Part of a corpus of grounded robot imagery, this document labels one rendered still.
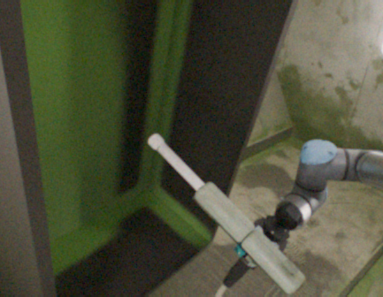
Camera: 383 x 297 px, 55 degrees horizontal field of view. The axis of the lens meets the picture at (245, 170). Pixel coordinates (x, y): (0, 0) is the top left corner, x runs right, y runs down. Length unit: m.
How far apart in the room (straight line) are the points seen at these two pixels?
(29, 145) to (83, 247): 0.82
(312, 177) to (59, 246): 0.83
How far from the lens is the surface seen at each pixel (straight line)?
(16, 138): 0.52
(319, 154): 0.96
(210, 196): 0.82
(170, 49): 1.14
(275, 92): 2.88
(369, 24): 2.53
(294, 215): 0.86
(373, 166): 0.92
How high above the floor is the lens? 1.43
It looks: 33 degrees down
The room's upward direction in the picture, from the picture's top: 8 degrees clockwise
